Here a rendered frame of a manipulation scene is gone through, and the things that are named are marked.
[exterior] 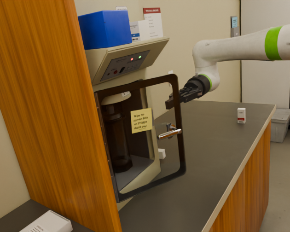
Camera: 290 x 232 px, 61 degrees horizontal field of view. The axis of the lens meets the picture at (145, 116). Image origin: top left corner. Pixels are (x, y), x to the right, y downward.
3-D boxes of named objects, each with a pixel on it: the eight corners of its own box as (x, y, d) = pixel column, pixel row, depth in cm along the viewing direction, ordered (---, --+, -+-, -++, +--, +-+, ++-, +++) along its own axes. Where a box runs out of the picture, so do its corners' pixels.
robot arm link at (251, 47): (265, 64, 87) (280, 58, 93) (263, 30, 84) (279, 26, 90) (188, 68, 116) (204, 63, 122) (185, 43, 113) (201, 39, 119)
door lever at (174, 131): (152, 137, 86) (151, 130, 85) (175, 130, 90) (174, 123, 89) (160, 142, 82) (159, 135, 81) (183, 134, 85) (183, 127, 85)
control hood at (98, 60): (84, 86, 72) (76, 51, 69) (147, 65, 96) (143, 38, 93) (113, 87, 65) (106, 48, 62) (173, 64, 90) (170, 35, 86)
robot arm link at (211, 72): (224, 88, 119) (202, 89, 126) (221, 61, 115) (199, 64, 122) (213, 96, 108) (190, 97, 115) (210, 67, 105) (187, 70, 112)
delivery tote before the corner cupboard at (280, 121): (234, 137, 339) (234, 114, 329) (244, 126, 370) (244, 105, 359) (285, 145, 303) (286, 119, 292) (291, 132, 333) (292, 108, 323)
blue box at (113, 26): (83, 50, 70) (76, 16, 67) (107, 45, 77) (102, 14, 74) (109, 47, 64) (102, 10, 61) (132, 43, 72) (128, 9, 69)
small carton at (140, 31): (129, 42, 82) (126, 22, 80) (139, 40, 86) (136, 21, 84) (140, 40, 79) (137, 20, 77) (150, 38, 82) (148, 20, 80)
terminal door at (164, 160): (113, 203, 86) (90, 92, 73) (185, 172, 98) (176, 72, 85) (114, 205, 86) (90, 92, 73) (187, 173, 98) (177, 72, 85)
